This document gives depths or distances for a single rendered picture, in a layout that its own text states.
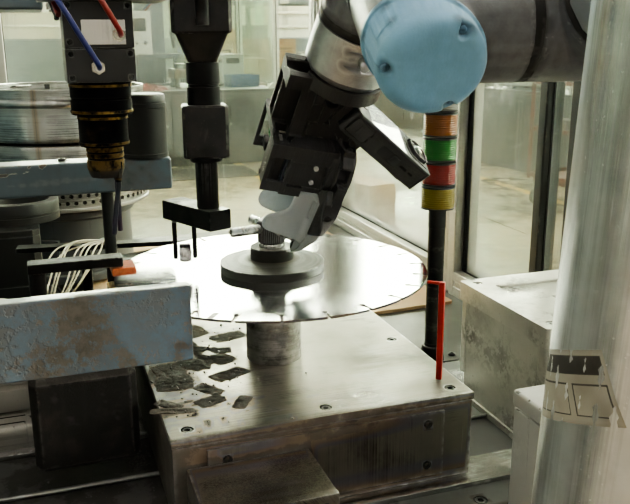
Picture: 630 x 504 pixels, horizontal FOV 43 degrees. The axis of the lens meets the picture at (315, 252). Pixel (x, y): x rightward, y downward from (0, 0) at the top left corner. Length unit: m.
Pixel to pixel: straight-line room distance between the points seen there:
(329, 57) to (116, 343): 0.28
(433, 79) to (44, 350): 0.35
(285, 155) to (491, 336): 0.37
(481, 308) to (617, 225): 0.73
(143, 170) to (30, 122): 0.45
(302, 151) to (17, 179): 0.42
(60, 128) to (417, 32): 0.98
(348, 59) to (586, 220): 0.44
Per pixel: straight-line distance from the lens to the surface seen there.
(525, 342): 0.89
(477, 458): 0.88
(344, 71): 0.66
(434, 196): 1.05
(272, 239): 0.83
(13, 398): 0.97
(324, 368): 0.85
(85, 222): 1.49
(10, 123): 1.45
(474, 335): 0.98
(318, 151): 0.70
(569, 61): 0.58
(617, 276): 0.23
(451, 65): 0.53
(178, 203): 0.82
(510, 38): 0.56
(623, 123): 0.22
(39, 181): 1.00
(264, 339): 0.85
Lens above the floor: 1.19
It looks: 15 degrees down
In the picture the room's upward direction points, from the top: straight up
